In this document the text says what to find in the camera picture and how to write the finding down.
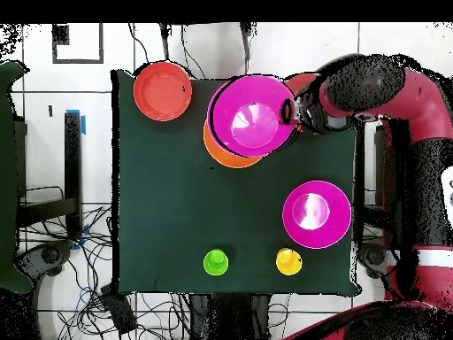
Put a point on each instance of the red shallow bowl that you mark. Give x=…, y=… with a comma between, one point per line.
x=162, y=91
x=300, y=83

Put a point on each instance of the pink large bowl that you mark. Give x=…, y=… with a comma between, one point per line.
x=247, y=106
x=331, y=228

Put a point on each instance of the orange large bowl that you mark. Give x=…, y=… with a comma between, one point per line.
x=219, y=156

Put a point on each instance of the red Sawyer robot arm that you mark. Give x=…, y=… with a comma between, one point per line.
x=389, y=92

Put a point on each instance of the black stand leg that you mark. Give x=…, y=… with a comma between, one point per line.
x=246, y=42
x=165, y=46

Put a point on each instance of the yellow plastic cup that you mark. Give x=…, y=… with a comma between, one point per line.
x=289, y=262

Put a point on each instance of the dark green tablecloth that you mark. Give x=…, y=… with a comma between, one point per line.
x=177, y=230

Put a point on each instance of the green plastic cup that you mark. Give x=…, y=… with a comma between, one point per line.
x=216, y=262

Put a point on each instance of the blue tape strip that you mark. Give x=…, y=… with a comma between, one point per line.
x=83, y=125

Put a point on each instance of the black power box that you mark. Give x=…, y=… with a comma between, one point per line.
x=118, y=310

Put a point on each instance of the green cloth covered table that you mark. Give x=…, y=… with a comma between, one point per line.
x=9, y=177

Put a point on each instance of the black pedestal foot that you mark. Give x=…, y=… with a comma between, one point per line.
x=373, y=256
x=51, y=255

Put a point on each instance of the black frame stand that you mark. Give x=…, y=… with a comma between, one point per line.
x=73, y=159

